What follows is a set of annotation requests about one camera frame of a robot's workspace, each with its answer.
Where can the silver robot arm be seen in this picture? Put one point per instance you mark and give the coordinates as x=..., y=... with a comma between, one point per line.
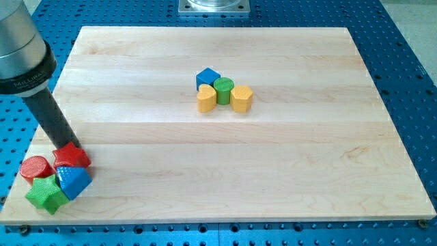
x=27, y=61

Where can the red star block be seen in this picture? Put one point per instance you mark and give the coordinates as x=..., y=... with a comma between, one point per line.
x=70, y=156

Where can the blue triangle block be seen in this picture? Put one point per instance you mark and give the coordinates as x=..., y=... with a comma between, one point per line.
x=73, y=180

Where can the green star block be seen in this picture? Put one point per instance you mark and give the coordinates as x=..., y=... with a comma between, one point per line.
x=47, y=194

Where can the yellow heart block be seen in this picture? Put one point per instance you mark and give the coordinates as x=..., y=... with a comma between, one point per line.
x=206, y=98

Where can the yellow hexagon block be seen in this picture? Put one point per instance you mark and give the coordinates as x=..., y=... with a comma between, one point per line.
x=241, y=98

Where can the light wooden board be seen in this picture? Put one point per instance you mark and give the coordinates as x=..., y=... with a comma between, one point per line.
x=316, y=145

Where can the green cylinder block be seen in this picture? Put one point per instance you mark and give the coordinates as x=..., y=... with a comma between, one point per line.
x=223, y=87

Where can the blue cube block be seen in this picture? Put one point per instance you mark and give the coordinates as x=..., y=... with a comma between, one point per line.
x=206, y=76

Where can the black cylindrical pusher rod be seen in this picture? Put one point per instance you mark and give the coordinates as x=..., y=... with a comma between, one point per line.
x=51, y=119

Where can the red cylinder block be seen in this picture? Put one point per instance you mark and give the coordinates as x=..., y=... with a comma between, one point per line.
x=35, y=167

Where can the blue perforated table plate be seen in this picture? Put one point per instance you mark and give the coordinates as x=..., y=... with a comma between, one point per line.
x=403, y=83

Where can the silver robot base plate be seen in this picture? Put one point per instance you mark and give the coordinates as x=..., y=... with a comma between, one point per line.
x=193, y=7

